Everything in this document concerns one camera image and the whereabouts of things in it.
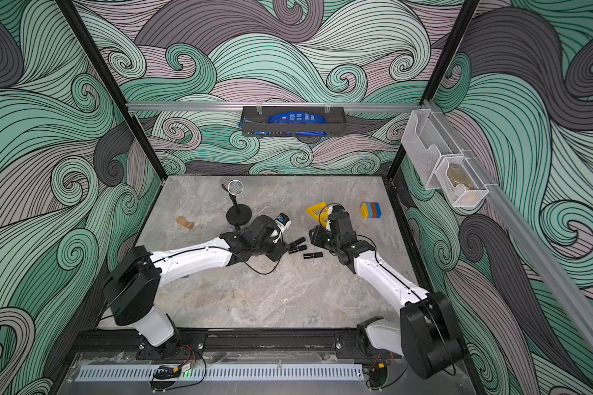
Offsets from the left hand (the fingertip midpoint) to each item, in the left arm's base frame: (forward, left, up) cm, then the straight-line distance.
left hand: (288, 240), depth 85 cm
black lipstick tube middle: (+2, -4, -10) cm, 11 cm away
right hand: (+3, -10, +1) cm, 11 cm away
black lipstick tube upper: (+5, -3, -10) cm, 11 cm away
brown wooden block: (+16, +46, -11) cm, 50 cm away
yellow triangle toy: (+19, -15, -11) cm, 27 cm away
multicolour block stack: (+20, -36, -9) cm, 42 cm away
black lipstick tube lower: (-1, -9, -10) cm, 14 cm away
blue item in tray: (+40, -2, +24) cm, 47 cm away
